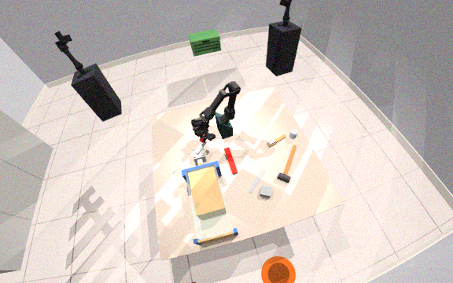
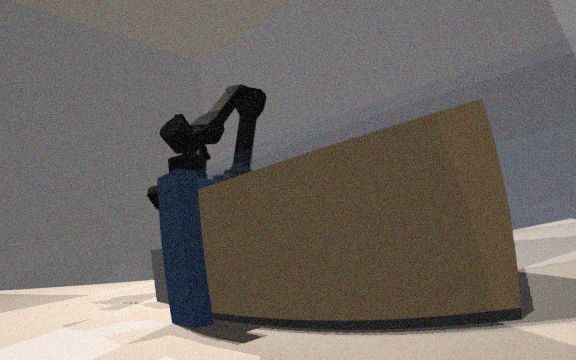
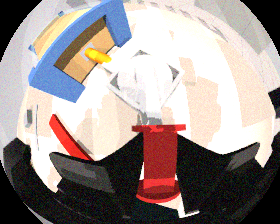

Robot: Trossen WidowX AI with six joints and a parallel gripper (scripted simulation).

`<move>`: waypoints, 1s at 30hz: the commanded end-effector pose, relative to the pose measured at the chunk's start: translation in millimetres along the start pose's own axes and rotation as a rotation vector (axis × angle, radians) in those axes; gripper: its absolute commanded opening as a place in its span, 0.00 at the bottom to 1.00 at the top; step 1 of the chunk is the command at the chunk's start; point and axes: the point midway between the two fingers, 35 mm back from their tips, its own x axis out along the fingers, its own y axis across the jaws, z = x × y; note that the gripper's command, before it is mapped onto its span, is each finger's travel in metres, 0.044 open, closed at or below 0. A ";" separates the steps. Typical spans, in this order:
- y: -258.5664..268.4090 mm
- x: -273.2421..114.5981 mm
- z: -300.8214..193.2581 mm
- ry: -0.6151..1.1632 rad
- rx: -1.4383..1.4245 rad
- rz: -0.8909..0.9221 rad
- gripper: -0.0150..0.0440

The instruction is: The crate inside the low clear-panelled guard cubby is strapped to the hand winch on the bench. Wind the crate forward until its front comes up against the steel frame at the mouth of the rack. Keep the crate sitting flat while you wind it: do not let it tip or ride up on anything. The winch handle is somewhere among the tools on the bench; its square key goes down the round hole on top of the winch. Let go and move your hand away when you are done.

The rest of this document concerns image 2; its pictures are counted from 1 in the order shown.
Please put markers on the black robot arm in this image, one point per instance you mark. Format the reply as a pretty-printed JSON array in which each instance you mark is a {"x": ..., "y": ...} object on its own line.
[{"x": 189, "y": 139}]

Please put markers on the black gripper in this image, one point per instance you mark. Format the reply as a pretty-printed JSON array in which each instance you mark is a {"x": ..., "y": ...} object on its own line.
[{"x": 153, "y": 194}]

